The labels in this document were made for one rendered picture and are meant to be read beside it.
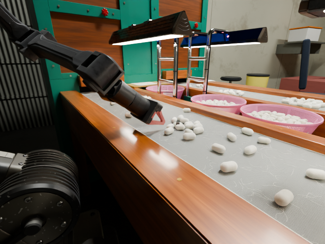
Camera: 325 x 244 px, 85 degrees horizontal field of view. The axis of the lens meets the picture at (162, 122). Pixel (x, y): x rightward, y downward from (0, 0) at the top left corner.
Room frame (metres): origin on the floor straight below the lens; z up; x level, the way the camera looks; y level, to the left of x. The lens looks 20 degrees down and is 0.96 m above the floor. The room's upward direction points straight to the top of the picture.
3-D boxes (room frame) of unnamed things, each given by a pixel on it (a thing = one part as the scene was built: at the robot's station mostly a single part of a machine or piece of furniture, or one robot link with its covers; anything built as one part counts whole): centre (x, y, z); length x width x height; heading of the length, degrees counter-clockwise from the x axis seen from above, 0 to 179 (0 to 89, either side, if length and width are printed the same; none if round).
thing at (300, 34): (4.46, -3.22, 1.45); 0.51 x 0.43 x 0.28; 116
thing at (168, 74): (1.65, -0.14, 0.83); 0.30 x 0.06 x 0.07; 126
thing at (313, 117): (0.65, -0.44, 0.72); 0.27 x 0.27 x 0.10
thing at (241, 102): (0.87, -0.28, 0.72); 0.27 x 0.27 x 0.10
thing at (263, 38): (1.26, -0.35, 1.08); 0.62 x 0.08 x 0.07; 36
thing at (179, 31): (0.93, 0.11, 1.08); 0.62 x 0.08 x 0.07; 36
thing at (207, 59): (1.21, -0.28, 0.90); 0.20 x 0.19 x 0.45; 36
